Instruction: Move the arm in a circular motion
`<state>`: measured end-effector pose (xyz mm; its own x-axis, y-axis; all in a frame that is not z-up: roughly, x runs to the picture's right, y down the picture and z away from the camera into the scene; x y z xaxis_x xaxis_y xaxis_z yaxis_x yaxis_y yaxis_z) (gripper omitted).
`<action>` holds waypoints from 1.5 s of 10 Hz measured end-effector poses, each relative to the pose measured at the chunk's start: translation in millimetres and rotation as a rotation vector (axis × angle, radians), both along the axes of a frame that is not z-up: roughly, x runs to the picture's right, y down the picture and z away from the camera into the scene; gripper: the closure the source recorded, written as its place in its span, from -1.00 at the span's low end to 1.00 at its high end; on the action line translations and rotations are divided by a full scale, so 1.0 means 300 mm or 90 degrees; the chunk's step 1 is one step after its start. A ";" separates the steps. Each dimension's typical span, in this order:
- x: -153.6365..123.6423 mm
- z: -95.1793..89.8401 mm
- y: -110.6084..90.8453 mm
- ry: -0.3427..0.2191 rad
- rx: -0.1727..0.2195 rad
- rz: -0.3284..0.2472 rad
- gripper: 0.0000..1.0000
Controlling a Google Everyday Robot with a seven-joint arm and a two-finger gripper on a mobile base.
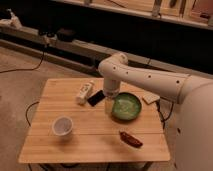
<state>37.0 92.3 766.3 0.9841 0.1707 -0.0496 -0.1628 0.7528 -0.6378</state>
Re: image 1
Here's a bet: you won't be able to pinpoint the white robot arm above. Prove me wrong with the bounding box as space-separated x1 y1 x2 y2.
98 53 213 171

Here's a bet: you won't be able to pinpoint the black smartphone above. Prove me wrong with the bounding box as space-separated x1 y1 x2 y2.
88 90 105 107

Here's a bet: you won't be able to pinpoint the green round bowl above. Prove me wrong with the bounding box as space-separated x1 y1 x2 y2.
112 92 142 121

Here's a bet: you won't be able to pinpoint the white small carton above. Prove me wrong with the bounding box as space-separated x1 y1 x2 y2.
76 80 94 105

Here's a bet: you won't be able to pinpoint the beige sponge block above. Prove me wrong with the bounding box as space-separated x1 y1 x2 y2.
143 93 160 104

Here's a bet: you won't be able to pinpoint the wooden folding table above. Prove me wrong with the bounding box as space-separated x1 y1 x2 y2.
19 78 170 163

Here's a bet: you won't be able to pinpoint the dark red chili pepper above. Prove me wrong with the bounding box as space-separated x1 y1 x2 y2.
120 131 143 148

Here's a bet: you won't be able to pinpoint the white paper cup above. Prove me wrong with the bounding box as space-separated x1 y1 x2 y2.
52 116 73 138

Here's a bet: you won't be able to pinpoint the black power adapter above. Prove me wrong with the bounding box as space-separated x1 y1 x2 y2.
57 28 75 42

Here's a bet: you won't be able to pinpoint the black cables at right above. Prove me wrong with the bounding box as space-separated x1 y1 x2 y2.
155 99 175 129

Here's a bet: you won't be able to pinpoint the black cable on floor left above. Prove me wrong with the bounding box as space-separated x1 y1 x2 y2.
0 46 47 75

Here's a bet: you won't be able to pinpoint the black cable under table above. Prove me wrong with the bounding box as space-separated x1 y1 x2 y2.
25 100 41 128

